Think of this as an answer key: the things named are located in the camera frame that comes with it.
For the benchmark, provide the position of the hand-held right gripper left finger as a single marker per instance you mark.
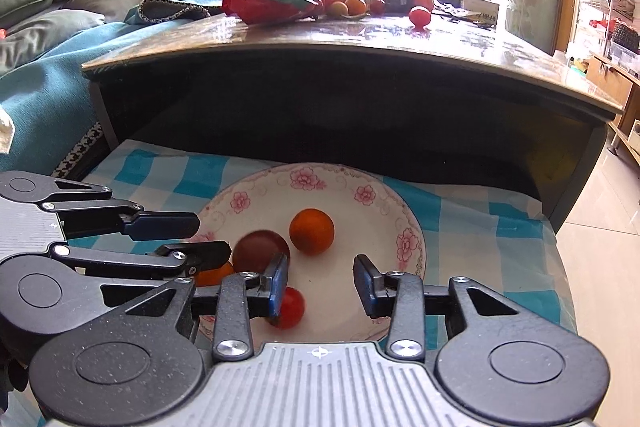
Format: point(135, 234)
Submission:
point(277, 287)

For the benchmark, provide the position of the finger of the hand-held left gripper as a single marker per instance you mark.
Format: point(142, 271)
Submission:
point(210, 252)
point(165, 224)

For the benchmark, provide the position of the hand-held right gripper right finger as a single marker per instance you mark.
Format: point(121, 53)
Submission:
point(366, 289)

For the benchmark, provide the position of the red cherry tomato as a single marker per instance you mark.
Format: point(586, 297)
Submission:
point(376, 6)
point(292, 307)
point(419, 17)

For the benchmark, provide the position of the dark red plum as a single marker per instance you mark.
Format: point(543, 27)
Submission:
point(260, 249)

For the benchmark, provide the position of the white floral bowl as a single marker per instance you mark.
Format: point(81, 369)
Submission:
point(345, 217)

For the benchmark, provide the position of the blue white checkered cloth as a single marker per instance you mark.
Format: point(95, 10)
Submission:
point(475, 232)

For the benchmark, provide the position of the teal sofa blanket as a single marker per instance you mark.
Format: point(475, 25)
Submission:
point(50, 72)

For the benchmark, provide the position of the dark coffee table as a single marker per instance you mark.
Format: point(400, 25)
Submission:
point(350, 107)

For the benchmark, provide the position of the small orange tangerine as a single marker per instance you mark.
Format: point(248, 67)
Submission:
point(337, 8)

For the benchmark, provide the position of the red orange tomato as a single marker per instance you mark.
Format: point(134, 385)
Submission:
point(423, 0)

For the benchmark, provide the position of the small white box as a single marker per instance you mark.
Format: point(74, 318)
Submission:
point(480, 11)

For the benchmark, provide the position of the wooden TV cabinet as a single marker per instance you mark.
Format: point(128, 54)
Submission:
point(615, 82)

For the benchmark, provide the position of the white shelf rack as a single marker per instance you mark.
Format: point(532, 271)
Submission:
point(622, 7)

